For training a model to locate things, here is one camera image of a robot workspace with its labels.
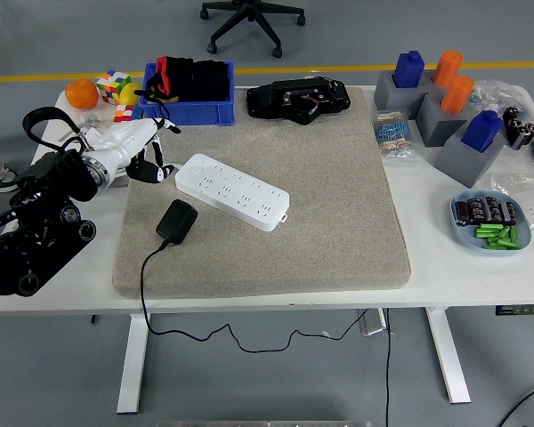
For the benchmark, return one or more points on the black foam stack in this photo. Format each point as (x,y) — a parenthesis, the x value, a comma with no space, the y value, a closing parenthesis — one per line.
(211,80)

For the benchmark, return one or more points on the black office chair base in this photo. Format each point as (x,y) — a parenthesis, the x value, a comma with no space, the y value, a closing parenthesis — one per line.
(249,18)

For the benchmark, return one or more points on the light blue plate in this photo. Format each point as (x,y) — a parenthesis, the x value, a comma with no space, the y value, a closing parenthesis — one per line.
(465,236)

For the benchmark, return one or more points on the blue plastic bin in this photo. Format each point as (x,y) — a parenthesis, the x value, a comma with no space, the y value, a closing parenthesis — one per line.
(191,113)

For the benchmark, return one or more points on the green battery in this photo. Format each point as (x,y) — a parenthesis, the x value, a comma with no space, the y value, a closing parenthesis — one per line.
(487,232)
(500,246)
(498,241)
(514,236)
(505,234)
(489,227)

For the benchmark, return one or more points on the grey block holder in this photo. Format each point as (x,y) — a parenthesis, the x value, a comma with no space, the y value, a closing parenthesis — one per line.
(467,166)
(436,126)
(389,98)

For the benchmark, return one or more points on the table height control panel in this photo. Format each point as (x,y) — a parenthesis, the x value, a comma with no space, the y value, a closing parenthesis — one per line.
(523,310)

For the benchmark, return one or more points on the orange fruit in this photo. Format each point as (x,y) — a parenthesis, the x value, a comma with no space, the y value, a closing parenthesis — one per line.
(81,94)

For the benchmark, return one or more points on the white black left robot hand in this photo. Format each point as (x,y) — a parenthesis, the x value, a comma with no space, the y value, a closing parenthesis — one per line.
(120,142)

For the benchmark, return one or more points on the flat clear plastic bag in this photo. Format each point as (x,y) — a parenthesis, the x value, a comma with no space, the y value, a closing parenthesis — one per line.
(512,184)

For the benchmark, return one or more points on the black plug adapter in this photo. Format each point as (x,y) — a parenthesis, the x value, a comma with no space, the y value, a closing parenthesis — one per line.
(176,220)

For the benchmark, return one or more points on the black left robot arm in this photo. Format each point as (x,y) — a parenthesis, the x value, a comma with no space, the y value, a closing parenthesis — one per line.
(40,187)

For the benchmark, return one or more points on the orange cylinder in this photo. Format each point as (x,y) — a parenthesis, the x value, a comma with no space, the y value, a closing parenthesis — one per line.
(456,95)
(447,69)

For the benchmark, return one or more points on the white-edged puzzle cube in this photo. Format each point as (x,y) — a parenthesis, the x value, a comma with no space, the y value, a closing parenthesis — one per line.
(113,86)

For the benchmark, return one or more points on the blue square block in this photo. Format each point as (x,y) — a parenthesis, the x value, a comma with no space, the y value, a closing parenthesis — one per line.
(408,71)
(481,133)

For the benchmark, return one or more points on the crumpled clear plastic bag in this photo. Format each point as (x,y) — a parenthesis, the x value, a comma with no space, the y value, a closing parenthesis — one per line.
(494,95)

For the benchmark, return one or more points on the silver box under table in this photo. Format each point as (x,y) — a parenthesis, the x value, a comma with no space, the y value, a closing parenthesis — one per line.
(374,322)

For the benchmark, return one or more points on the yellow lemon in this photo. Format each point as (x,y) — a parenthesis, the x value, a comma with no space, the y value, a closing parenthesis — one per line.
(131,94)

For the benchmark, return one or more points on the black printed capacitor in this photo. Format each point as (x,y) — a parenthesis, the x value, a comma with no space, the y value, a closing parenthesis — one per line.
(491,209)
(508,212)
(462,213)
(476,210)

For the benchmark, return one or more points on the black electronic housing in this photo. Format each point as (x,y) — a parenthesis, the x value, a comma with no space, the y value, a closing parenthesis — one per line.
(271,100)

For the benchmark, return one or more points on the clear bag of resistors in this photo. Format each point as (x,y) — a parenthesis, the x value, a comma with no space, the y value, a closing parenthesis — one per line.
(394,135)

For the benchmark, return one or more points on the stickerless puzzle cube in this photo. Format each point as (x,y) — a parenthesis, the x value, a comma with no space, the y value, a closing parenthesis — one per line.
(124,113)

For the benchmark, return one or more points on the grey-brown mat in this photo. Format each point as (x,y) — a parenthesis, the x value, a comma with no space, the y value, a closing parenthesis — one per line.
(293,249)

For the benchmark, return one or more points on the white table leg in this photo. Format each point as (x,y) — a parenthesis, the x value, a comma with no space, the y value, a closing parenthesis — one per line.
(447,356)
(133,364)

